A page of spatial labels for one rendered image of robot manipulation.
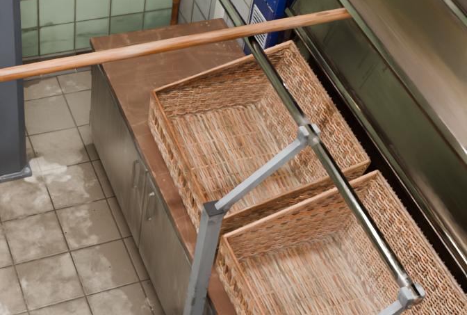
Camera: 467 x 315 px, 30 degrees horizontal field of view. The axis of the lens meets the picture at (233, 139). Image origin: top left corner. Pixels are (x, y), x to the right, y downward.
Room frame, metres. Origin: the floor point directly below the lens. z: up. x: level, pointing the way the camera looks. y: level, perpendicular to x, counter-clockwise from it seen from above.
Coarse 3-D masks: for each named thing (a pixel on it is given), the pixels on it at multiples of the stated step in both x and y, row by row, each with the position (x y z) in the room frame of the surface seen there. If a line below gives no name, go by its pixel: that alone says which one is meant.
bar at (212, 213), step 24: (240, 24) 1.84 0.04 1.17; (264, 72) 1.69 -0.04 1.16; (288, 96) 1.60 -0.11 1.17; (312, 144) 1.46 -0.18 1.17; (264, 168) 1.45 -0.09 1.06; (336, 168) 1.39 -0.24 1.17; (240, 192) 1.41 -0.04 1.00; (216, 216) 1.37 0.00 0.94; (360, 216) 1.27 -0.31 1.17; (216, 240) 1.38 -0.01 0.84; (384, 240) 1.21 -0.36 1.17; (192, 264) 1.39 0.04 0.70; (192, 288) 1.37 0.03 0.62; (408, 288) 1.10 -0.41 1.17; (192, 312) 1.37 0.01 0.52; (384, 312) 1.07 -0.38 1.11
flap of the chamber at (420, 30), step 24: (360, 0) 1.93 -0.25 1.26; (384, 0) 1.90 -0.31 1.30; (408, 0) 1.87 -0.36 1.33; (432, 0) 1.85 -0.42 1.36; (384, 24) 1.84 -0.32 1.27; (408, 24) 1.81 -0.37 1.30; (432, 24) 1.79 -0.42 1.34; (456, 24) 1.76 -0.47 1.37; (408, 48) 1.75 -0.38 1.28; (432, 48) 1.73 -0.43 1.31; (456, 48) 1.70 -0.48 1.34; (408, 72) 1.69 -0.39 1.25; (432, 72) 1.67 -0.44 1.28; (456, 72) 1.65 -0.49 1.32; (432, 96) 1.61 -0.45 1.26; (456, 96) 1.59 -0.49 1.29; (456, 120) 1.53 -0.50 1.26
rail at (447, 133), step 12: (348, 0) 1.93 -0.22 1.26; (348, 12) 1.89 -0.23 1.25; (360, 24) 1.84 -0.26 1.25; (372, 36) 1.80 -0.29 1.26; (384, 48) 1.75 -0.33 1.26; (396, 60) 1.72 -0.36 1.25; (396, 72) 1.68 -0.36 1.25; (408, 84) 1.64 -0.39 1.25; (420, 96) 1.60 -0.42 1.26; (432, 108) 1.56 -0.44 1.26; (432, 120) 1.54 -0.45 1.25; (444, 132) 1.50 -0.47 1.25; (456, 144) 1.46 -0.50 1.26
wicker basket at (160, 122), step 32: (224, 64) 2.11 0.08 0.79; (256, 64) 2.17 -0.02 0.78; (288, 64) 2.18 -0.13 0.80; (160, 96) 2.00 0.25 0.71; (192, 96) 2.06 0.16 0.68; (224, 96) 2.12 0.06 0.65; (256, 96) 2.18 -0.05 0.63; (320, 96) 2.01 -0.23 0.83; (160, 128) 1.91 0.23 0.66; (192, 128) 2.01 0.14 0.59; (224, 128) 2.04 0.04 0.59; (256, 128) 2.07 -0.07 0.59; (288, 128) 2.04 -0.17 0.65; (320, 128) 1.94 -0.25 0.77; (192, 160) 1.87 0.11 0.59; (224, 160) 1.90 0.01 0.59; (256, 160) 1.92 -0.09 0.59; (352, 160) 1.80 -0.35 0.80; (192, 192) 1.66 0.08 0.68; (224, 192) 1.77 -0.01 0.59; (256, 192) 1.79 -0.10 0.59; (288, 192) 1.64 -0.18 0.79; (320, 192) 1.69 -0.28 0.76; (224, 224) 1.55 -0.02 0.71
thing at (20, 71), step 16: (304, 16) 1.89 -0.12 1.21; (320, 16) 1.90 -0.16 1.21; (336, 16) 1.93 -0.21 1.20; (208, 32) 1.74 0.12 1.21; (224, 32) 1.76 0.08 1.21; (240, 32) 1.77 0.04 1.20; (256, 32) 1.80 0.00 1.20; (128, 48) 1.62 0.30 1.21; (144, 48) 1.63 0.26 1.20; (160, 48) 1.65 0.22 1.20; (176, 48) 1.67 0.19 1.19; (32, 64) 1.50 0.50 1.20; (48, 64) 1.51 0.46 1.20; (64, 64) 1.52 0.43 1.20; (80, 64) 1.54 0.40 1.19; (96, 64) 1.56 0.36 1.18; (0, 80) 1.44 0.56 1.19
